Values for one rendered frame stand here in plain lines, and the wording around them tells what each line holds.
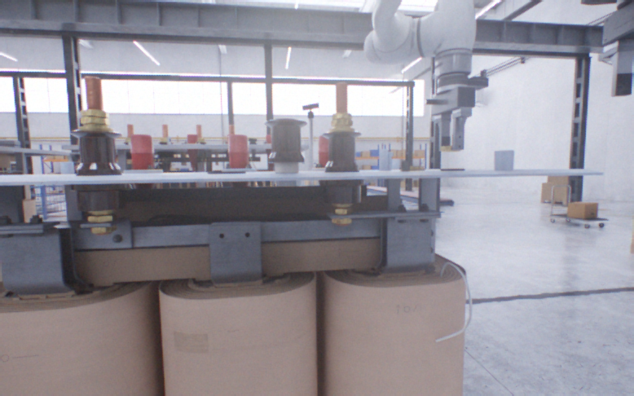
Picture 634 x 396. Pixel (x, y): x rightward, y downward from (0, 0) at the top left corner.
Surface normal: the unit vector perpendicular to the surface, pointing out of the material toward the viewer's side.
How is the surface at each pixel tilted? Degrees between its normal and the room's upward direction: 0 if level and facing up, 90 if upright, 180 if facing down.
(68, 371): 90
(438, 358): 90
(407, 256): 90
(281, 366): 90
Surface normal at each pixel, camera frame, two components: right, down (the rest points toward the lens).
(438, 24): -0.63, 0.07
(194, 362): -0.11, 0.09
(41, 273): 0.15, 0.09
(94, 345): 0.55, 0.07
